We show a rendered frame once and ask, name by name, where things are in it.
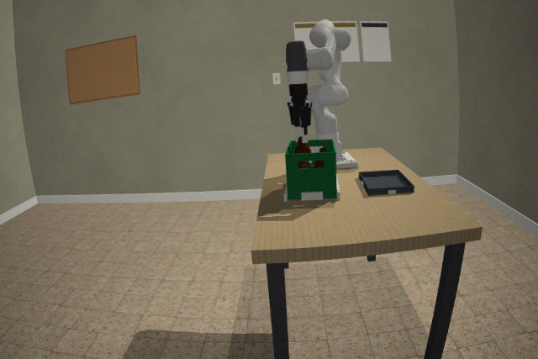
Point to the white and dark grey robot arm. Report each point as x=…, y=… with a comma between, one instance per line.
x=332, y=93

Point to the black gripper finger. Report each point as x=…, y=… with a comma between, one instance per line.
x=295, y=116
x=305, y=119

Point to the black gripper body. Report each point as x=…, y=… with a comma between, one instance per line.
x=299, y=92

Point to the green plastic bottle crate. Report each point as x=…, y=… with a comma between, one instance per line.
x=320, y=179

